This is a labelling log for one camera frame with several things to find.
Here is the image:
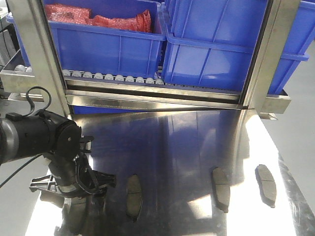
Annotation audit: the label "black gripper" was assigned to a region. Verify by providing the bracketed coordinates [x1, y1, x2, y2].
[30, 153, 116, 216]

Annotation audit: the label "brake pad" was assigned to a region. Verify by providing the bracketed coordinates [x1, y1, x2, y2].
[255, 164, 277, 208]
[63, 197, 86, 235]
[211, 167, 230, 213]
[126, 174, 143, 222]

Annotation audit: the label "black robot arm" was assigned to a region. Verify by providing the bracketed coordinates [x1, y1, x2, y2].
[0, 110, 116, 212]

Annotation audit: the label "steel roller conveyor rack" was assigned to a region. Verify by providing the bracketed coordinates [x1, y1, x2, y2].
[1, 0, 300, 119]

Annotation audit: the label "left blue plastic crate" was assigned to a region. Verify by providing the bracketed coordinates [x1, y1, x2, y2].
[6, 0, 167, 79]

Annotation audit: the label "blue plastic crate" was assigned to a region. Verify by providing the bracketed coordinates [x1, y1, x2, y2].
[6, 0, 167, 79]
[161, 0, 315, 95]

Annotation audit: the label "red bubble wrap bags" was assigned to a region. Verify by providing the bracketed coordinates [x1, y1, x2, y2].
[45, 3, 152, 33]

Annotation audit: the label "right blue plastic crate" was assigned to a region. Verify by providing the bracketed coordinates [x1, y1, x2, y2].
[161, 0, 315, 95]

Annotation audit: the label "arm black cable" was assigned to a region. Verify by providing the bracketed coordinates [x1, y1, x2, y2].
[0, 86, 52, 189]

